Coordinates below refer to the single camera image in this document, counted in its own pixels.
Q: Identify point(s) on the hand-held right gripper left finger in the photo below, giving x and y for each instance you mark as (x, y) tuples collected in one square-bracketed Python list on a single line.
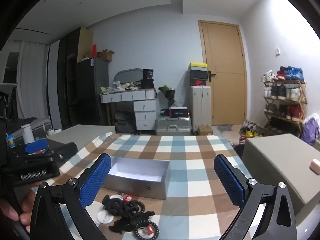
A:
[(96, 180)]

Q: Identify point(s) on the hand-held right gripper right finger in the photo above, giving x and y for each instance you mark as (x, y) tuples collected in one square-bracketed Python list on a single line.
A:
[(228, 181)]

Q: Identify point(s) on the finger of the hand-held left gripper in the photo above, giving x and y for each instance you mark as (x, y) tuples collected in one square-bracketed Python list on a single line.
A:
[(67, 148)]

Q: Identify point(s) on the grey jewelry box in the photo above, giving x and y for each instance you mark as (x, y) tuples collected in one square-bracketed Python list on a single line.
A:
[(135, 185)]

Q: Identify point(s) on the person's left hand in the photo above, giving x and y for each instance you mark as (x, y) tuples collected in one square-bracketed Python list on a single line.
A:
[(26, 205)]

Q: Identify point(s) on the grey upholstered bench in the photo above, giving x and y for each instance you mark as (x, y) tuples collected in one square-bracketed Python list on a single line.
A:
[(275, 160), (82, 132)]

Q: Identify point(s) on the blue pouch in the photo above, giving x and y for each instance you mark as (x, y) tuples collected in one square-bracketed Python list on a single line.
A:
[(36, 146)]

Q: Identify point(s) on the plaid tablecloth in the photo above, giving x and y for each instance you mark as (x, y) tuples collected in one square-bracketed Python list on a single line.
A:
[(200, 165)]

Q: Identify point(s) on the white cup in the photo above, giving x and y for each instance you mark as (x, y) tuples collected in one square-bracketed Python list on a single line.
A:
[(27, 133)]

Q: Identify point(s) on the white round disc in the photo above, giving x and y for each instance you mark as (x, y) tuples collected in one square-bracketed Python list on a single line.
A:
[(105, 216)]

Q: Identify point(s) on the pile of shoes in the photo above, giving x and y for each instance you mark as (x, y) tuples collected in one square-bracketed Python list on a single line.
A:
[(248, 132)]

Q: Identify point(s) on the small brown cardboard box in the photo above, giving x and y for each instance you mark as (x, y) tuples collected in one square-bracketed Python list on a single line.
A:
[(205, 130)]

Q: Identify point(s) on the black refrigerator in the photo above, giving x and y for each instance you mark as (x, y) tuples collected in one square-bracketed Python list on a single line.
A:
[(91, 92)]

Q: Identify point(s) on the grey backpack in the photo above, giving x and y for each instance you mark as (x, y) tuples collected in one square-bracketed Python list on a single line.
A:
[(125, 122)]

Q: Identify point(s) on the dark wardrobe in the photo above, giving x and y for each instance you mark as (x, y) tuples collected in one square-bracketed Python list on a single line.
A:
[(66, 80)]

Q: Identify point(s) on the white curtain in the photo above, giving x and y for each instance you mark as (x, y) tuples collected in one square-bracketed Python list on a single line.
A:
[(32, 80)]

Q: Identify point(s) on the silver suitcase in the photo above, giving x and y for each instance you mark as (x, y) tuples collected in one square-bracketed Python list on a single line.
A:
[(172, 126)]

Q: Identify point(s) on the heap of desk clutter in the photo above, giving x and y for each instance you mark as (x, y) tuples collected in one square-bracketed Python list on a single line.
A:
[(120, 87)]

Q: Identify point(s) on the white suitcase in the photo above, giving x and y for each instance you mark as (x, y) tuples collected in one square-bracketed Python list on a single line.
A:
[(200, 105)]

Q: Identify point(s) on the black and red box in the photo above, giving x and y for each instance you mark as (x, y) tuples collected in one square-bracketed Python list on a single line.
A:
[(178, 112)]

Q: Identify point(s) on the white desk with drawers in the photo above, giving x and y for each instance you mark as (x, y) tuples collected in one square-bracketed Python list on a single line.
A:
[(143, 107)]

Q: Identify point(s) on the pink earbuds case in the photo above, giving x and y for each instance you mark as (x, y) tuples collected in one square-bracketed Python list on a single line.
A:
[(315, 165)]

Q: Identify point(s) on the grey framed mirror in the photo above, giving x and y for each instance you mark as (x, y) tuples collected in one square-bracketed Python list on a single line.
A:
[(127, 75)]

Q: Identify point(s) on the purple bag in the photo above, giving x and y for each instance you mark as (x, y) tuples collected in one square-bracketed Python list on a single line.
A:
[(310, 130)]

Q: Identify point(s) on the open cardboard box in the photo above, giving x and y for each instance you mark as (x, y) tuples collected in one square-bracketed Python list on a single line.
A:
[(105, 55)]

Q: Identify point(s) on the red bag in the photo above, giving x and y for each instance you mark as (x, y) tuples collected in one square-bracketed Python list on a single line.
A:
[(94, 50)]

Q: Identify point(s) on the black round box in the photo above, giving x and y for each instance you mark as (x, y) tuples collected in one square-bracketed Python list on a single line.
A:
[(147, 83)]

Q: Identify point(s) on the black shoe box red logo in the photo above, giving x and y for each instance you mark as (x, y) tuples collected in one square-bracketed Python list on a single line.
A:
[(198, 82)]

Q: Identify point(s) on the black wrapped flower bouquet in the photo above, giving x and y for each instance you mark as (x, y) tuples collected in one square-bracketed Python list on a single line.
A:
[(168, 92)]

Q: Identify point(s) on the black paper bag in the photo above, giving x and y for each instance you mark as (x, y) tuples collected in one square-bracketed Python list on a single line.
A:
[(148, 74)]

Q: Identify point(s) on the wooden shoe rack with shoes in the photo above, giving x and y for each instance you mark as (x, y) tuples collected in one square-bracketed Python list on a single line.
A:
[(292, 72)]

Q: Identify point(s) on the wooden door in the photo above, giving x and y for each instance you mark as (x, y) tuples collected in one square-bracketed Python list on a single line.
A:
[(225, 55)]

